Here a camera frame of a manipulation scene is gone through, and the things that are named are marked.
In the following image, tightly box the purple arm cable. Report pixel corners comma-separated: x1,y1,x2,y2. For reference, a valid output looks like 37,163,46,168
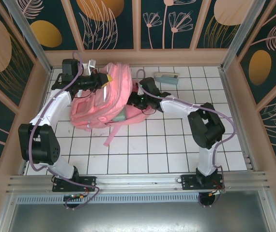
137,69,237,209
28,51,101,210

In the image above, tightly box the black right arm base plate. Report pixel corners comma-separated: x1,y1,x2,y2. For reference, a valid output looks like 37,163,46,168
176,173,226,191

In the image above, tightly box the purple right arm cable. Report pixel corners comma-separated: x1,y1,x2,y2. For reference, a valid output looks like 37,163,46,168
137,69,237,209

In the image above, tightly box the aluminium mounting rail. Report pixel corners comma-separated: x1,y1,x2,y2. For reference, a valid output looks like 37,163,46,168
6,171,273,195

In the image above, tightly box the mint green pouch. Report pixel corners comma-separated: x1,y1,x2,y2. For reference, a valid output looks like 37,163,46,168
112,107,127,123

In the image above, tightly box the small circuit board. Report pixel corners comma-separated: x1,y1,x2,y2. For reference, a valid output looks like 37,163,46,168
64,194,87,201
208,189,226,197

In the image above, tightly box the aluminium side rail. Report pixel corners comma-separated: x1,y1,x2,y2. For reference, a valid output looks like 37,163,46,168
219,67,259,173

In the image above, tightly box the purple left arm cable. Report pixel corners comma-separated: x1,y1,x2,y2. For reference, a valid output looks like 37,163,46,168
28,51,101,210

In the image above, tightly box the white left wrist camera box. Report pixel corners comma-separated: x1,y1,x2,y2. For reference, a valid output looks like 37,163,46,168
86,59,97,76

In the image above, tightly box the teal and beige stapler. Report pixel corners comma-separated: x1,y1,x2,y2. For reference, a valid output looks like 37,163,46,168
154,71,179,86

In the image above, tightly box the pink backpack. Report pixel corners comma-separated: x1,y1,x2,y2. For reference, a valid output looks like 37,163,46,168
70,62,157,147

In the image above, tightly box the grey metal plate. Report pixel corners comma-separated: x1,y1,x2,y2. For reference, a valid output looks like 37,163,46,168
0,202,276,232

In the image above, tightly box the aluminium corner post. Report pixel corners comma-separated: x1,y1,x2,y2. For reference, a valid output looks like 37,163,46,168
3,0,53,73
220,0,272,71

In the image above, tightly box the slotted grey cable duct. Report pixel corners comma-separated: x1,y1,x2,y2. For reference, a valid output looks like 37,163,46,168
15,194,264,204

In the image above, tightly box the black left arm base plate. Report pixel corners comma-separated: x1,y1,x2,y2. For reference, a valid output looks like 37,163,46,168
52,175,97,193

